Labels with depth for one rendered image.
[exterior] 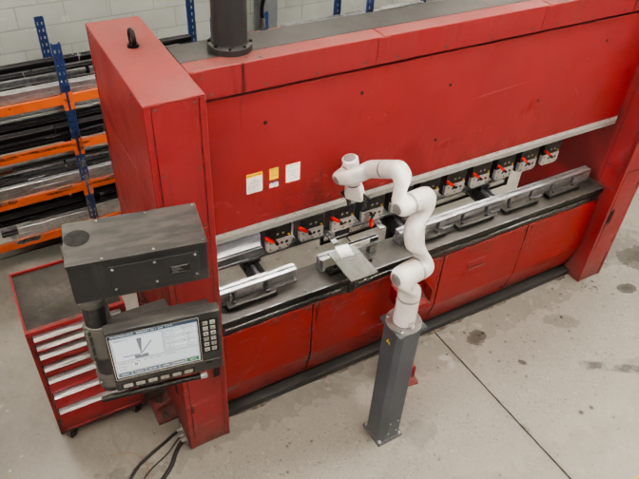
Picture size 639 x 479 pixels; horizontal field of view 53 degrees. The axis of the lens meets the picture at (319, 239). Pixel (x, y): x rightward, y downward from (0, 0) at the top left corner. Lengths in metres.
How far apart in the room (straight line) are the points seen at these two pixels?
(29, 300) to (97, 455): 1.06
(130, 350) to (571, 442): 2.88
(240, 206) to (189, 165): 0.58
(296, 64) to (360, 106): 0.49
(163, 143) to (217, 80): 0.38
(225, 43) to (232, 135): 0.41
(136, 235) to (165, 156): 0.37
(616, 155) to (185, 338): 3.37
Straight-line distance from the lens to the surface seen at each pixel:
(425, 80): 3.43
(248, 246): 3.82
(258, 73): 2.86
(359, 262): 3.72
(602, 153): 5.05
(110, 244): 2.43
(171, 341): 2.69
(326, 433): 4.16
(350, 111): 3.23
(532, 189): 4.67
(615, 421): 4.73
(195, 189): 2.78
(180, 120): 2.58
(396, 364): 3.55
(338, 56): 3.03
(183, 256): 2.41
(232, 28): 2.83
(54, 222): 5.16
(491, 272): 4.74
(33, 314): 3.65
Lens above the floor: 3.49
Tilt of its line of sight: 40 degrees down
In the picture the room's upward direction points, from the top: 4 degrees clockwise
